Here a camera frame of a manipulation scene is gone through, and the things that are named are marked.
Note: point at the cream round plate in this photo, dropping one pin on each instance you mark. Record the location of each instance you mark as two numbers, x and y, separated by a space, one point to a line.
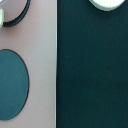
106 5

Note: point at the pink toy stove top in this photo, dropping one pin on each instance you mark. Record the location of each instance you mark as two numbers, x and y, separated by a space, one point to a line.
34 39

